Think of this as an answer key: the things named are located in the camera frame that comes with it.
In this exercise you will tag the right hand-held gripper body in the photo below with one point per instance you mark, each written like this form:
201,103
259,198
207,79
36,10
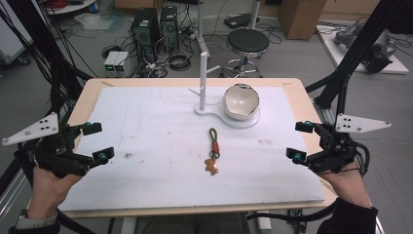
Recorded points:
337,149

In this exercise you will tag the clear plastic bag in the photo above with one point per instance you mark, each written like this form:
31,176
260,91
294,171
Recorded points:
97,21

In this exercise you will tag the white power supply box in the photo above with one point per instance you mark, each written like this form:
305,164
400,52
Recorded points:
110,61
122,61

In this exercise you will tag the brown cardboard box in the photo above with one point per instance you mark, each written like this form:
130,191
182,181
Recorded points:
300,18

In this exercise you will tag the black flat device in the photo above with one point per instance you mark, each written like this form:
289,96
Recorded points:
238,21

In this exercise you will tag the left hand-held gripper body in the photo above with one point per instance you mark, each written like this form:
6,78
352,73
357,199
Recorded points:
48,152

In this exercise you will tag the white branch stand with base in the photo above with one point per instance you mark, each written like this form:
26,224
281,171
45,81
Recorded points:
203,81

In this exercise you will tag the white eggshell-shaped bowl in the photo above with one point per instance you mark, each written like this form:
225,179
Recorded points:
241,101

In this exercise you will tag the grey wristwatch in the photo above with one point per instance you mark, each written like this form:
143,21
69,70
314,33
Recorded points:
35,222

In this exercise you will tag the person's right hand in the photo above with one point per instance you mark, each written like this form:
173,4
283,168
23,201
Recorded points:
345,188

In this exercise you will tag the white metal stand leg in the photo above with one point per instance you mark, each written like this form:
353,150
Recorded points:
201,26
255,13

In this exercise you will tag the white round table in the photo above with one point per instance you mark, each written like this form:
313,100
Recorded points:
71,6

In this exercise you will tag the grey robot device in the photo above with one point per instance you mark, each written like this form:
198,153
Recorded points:
378,48

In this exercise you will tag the black round stool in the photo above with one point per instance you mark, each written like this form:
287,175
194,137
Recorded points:
247,40

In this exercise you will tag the white table mat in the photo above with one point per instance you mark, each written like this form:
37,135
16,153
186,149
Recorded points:
146,130

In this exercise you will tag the white floor board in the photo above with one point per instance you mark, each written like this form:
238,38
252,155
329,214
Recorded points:
331,48

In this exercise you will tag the black computer tower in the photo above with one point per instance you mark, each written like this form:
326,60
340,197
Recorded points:
144,29
169,27

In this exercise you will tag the person's left hand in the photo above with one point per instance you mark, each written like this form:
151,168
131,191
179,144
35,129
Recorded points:
48,191

